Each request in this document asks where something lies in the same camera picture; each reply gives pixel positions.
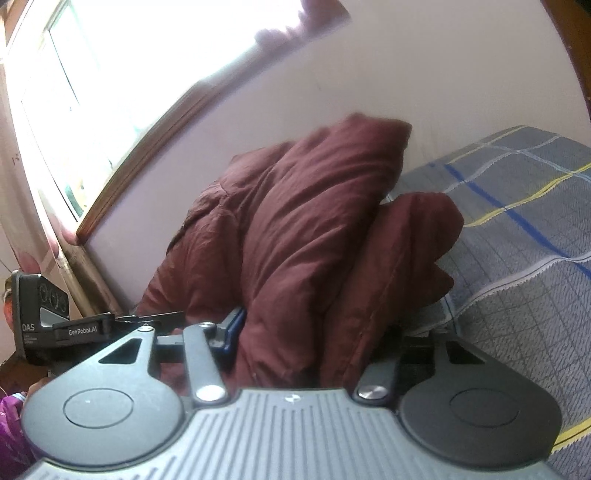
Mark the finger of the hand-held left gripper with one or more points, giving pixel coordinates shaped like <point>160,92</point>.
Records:
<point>168,318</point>

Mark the maroon padded jacket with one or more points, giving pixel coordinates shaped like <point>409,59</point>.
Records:
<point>300,240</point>

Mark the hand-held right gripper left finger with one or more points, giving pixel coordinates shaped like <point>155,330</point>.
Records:
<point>234,328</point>

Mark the grey plaid blanket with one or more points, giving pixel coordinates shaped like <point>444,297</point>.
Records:
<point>517,295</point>

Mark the wooden framed window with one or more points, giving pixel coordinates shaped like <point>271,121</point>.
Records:
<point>92,92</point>

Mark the pink curtain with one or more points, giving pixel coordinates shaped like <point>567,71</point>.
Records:
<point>27,230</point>

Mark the brown wooden door frame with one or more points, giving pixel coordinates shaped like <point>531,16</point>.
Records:
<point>570,50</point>

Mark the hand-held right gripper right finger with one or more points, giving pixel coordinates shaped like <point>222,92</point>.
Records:
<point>383,374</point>

